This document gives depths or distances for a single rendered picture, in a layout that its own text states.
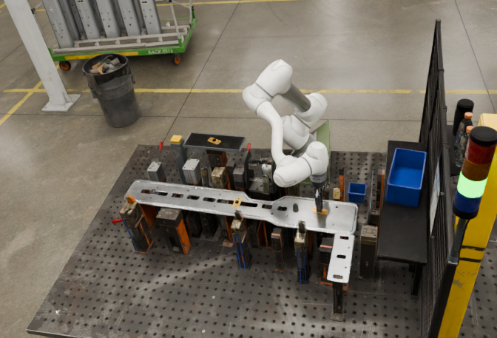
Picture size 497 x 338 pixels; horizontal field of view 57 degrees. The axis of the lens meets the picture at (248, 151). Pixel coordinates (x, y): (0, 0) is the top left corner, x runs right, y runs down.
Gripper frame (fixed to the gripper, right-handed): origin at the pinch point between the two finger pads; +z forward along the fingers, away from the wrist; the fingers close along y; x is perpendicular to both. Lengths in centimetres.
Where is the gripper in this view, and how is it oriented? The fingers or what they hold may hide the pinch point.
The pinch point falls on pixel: (319, 205)
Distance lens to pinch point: 247.6
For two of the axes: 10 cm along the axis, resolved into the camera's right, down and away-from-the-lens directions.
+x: 9.5, 0.8, -2.9
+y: -2.8, 6.3, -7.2
